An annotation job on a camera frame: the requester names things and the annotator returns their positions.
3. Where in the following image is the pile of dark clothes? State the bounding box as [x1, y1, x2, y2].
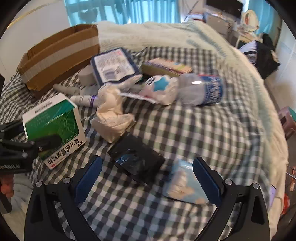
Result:
[238, 34, 281, 79]

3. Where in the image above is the pink stool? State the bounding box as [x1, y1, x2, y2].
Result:
[277, 106, 296, 139]

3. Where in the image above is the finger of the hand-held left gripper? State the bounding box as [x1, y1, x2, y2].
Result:
[0, 122, 25, 139]
[23, 135, 62, 153]

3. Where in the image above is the white tape roll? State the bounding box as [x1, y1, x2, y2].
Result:
[78, 65, 96, 84]

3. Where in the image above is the brown cardboard box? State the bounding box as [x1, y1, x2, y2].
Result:
[17, 24, 101, 98]

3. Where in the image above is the blue and white tissue pack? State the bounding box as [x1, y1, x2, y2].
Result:
[91, 47, 142, 87]

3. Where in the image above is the blue curtain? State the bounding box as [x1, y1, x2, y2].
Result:
[64, 0, 181, 25]

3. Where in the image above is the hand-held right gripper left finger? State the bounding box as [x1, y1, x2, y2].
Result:
[24, 155, 103, 241]

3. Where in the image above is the black packet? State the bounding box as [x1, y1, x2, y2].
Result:
[107, 134, 165, 184]

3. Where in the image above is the white tube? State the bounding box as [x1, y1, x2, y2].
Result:
[70, 95, 100, 107]

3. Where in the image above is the white toothbrush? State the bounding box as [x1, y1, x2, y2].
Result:
[53, 83, 81, 95]

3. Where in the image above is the black monitor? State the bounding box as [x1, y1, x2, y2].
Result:
[206, 0, 243, 18]

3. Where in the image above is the clear floss jar blue label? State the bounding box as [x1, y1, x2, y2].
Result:
[177, 74, 227, 107]

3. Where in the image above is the cream knitted blanket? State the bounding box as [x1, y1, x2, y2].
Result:
[96, 20, 289, 209]

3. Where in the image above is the checked bed sheet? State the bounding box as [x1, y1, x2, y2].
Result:
[0, 46, 281, 241]

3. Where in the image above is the round white mirror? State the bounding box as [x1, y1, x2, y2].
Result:
[241, 9, 259, 33]

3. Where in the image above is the light blue tissue packet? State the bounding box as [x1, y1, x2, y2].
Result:
[162, 160, 210, 204]

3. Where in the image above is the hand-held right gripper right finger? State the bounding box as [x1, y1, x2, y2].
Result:
[192, 157, 270, 241]

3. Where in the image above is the beige and maroon medicine box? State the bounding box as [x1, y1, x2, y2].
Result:
[141, 58, 193, 77]

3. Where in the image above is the white plush toy blue star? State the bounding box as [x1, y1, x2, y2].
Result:
[139, 75, 179, 106]

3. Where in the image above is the crumpled cream plastic bag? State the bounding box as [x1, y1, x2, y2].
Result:
[90, 75, 142, 143]

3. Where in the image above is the green and white medicine box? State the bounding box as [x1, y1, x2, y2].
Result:
[22, 93, 86, 171]

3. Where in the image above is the person's left hand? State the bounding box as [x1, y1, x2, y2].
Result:
[0, 175, 15, 199]

